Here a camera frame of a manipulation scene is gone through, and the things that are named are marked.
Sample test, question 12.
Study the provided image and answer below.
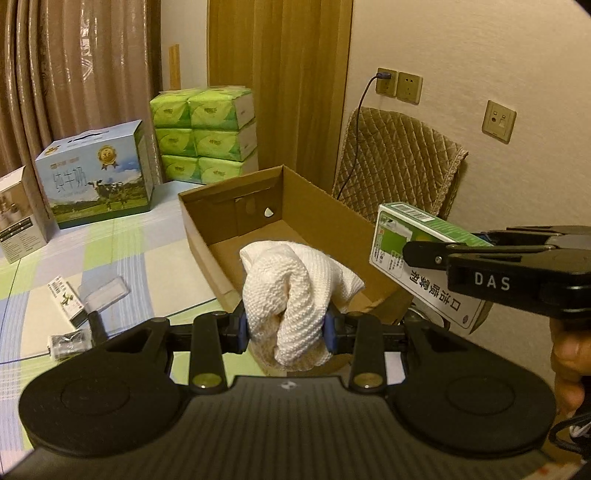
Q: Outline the checked tablecloth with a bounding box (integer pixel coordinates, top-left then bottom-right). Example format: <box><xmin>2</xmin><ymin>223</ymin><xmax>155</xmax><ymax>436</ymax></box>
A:
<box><xmin>0</xmin><ymin>179</ymin><xmax>260</xmax><ymax>385</ymax></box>

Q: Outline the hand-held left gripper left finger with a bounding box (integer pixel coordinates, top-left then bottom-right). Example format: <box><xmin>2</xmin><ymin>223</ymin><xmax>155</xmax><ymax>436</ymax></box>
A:
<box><xmin>99</xmin><ymin>312</ymin><xmax>249</xmax><ymax>394</ymax></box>

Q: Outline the green and white carton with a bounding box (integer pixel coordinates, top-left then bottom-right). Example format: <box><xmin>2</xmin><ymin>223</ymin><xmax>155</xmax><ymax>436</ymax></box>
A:
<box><xmin>369</xmin><ymin>201</ymin><xmax>496</xmax><ymax>336</ymax></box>

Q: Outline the person's right hand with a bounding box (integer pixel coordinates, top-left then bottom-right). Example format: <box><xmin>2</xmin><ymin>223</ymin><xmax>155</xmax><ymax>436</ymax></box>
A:
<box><xmin>549</xmin><ymin>318</ymin><xmax>591</xmax><ymax>417</ymax></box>

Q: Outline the square data wall socket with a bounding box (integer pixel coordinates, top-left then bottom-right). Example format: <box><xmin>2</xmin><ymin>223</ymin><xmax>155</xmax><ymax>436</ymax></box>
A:
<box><xmin>482</xmin><ymin>100</ymin><xmax>517</xmax><ymax>143</ymax></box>

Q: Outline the small clear plastic packet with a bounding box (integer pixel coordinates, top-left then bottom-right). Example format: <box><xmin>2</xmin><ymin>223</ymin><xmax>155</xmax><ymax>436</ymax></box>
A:
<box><xmin>48</xmin><ymin>329</ymin><xmax>92</xmax><ymax>361</ymax></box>

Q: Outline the wall socket with plug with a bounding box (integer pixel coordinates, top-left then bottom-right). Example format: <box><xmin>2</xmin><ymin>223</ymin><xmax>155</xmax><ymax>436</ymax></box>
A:
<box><xmin>374</xmin><ymin>67</ymin><xmax>399</xmax><ymax>97</ymax></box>

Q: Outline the white appliance carton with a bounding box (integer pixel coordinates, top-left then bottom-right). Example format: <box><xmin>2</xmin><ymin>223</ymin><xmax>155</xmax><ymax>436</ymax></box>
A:
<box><xmin>0</xmin><ymin>165</ymin><xmax>52</xmax><ymax>265</ymax></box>

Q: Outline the white toothpaste box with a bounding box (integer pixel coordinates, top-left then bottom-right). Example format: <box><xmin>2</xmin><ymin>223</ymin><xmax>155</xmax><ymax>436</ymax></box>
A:
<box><xmin>47</xmin><ymin>275</ymin><xmax>89</xmax><ymax>329</ymax></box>

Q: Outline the blue milk gift box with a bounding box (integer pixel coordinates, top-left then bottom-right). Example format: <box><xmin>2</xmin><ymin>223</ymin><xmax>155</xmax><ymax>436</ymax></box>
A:
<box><xmin>34</xmin><ymin>119</ymin><xmax>156</xmax><ymax>230</ymax></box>

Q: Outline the dark charging cable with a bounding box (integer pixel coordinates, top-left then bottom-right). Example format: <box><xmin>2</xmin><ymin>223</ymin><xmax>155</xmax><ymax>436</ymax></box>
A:
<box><xmin>331</xmin><ymin>68</ymin><xmax>392</xmax><ymax>200</ymax></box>

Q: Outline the white knitted towel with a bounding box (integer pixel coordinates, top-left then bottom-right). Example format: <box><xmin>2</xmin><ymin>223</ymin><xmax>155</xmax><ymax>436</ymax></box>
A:
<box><xmin>239</xmin><ymin>239</ymin><xmax>366</xmax><ymax>366</ymax></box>

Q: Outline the stack of green tissue packs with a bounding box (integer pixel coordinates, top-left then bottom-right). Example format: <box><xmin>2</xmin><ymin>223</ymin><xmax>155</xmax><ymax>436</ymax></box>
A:
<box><xmin>149</xmin><ymin>86</ymin><xmax>260</xmax><ymax>186</ymax></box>

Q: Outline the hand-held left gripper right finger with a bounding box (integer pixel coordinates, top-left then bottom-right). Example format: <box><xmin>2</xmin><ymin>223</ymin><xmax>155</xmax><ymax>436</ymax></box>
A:
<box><xmin>322</xmin><ymin>313</ymin><xmax>476</xmax><ymax>394</ymax></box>

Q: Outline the quilted chair cover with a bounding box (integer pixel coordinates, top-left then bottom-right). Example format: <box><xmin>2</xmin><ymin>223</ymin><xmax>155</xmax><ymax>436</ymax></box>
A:
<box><xmin>331</xmin><ymin>106</ymin><xmax>469</xmax><ymax>223</ymax></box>

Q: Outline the brown curtain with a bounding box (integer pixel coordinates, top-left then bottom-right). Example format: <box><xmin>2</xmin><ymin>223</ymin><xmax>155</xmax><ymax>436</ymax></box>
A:
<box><xmin>0</xmin><ymin>0</ymin><xmax>163</xmax><ymax>186</ymax></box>

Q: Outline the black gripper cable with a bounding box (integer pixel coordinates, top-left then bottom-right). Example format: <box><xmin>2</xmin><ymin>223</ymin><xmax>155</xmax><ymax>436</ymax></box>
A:
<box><xmin>549</xmin><ymin>410</ymin><xmax>591</xmax><ymax>456</ymax></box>

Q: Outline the wooden wardrobe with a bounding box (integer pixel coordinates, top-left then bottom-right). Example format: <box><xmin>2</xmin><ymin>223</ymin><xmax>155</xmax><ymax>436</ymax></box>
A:
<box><xmin>207</xmin><ymin>0</ymin><xmax>355</xmax><ymax>195</ymax></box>

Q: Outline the empty wall socket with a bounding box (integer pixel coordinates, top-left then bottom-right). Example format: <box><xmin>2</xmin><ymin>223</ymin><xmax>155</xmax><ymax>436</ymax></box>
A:
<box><xmin>396</xmin><ymin>71</ymin><xmax>424</xmax><ymax>105</ymax></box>

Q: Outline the clear plastic box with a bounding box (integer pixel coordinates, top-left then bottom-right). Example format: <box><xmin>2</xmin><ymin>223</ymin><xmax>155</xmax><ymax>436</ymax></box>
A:
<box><xmin>78</xmin><ymin>275</ymin><xmax>131</xmax><ymax>312</ymax></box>

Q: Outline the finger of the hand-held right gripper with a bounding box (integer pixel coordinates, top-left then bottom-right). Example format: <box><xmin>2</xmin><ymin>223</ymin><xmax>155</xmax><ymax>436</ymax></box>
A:
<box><xmin>479</xmin><ymin>224</ymin><xmax>562</xmax><ymax>248</ymax></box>
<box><xmin>401</xmin><ymin>239</ymin><xmax>452</xmax><ymax>272</ymax></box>

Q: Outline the cardboard box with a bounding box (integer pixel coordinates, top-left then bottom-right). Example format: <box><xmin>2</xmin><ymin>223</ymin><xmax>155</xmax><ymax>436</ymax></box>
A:
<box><xmin>177</xmin><ymin>165</ymin><xmax>415</xmax><ymax>325</ymax></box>

